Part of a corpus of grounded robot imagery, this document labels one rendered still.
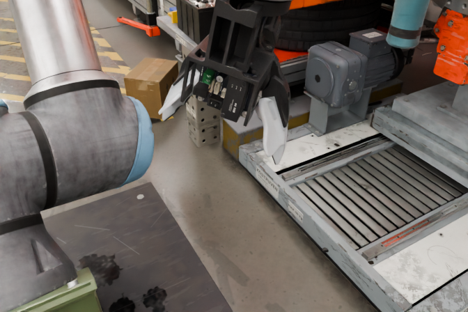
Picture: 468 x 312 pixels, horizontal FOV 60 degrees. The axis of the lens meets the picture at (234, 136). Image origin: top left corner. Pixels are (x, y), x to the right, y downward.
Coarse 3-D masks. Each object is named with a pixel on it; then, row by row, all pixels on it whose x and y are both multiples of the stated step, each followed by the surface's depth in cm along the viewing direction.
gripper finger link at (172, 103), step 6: (198, 72) 45; (198, 78) 44; (180, 84) 46; (174, 90) 47; (180, 90) 45; (192, 90) 46; (168, 96) 48; (174, 96) 45; (180, 96) 44; (168, 102) 44; (174, 102) 48; (180, 102) 48; (162, 108) 44; (168, 108) 49; (174, 108) 49; (162, 114) 50; (168, 114) 49
